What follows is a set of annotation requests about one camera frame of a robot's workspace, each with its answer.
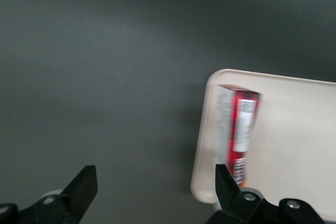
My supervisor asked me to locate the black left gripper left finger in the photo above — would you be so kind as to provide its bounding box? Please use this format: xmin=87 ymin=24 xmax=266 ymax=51
xmin=0 ymin=165 xmax=99 ymax=224

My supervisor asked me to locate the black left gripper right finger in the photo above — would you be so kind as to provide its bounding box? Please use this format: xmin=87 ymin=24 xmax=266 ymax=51
xmin=204 ymin=164 xmax=324 ymax=224

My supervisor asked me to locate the red cookie box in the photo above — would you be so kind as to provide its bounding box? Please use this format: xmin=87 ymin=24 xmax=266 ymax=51
xmin=214 ymin=84 xmax=264 ymax=188

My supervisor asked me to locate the beige plastic tray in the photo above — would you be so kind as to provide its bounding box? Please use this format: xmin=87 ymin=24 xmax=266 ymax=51
xmin=190 ymin=68 xmax=336 ymax=221

